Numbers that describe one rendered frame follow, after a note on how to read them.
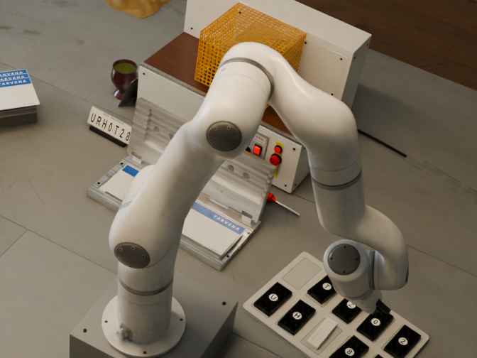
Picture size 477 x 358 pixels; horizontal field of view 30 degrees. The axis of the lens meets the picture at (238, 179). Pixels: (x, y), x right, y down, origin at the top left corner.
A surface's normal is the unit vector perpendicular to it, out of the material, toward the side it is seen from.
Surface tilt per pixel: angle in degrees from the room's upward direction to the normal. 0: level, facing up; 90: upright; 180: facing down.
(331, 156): 90
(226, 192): 78
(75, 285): 0
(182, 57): 0
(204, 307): 3
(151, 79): 90
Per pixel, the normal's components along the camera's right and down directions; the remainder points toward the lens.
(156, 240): 0.17, 0.40
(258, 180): -0.48, 0.37
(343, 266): -0.24, -0.33
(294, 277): 0.13, -0.72
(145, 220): -0.09, 0.27
